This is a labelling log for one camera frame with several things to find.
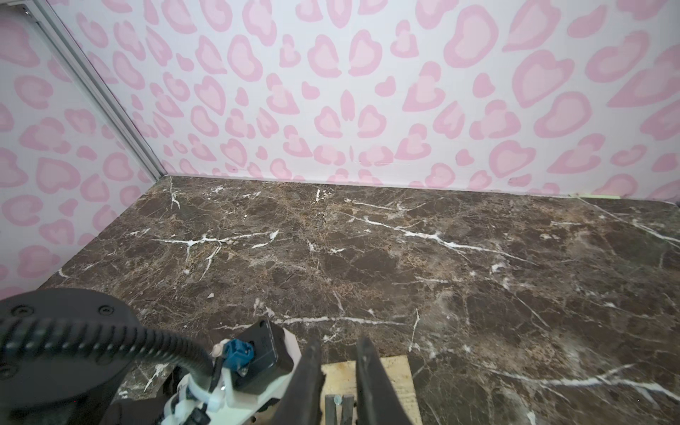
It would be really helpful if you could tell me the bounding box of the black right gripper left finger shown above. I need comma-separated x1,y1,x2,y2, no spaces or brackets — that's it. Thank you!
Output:
271,340,325,425

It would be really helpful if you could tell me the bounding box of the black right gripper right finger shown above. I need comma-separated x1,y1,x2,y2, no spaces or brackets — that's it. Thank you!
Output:
355,336,412,425

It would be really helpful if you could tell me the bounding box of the light wooden block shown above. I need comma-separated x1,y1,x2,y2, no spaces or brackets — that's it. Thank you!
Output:
320,355,423,424

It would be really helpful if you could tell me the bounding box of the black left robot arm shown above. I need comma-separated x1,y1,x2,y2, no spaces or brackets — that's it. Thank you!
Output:
1,289,214,424

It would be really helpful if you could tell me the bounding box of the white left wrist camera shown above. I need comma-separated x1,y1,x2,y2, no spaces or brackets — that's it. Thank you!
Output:
156,319,301,424

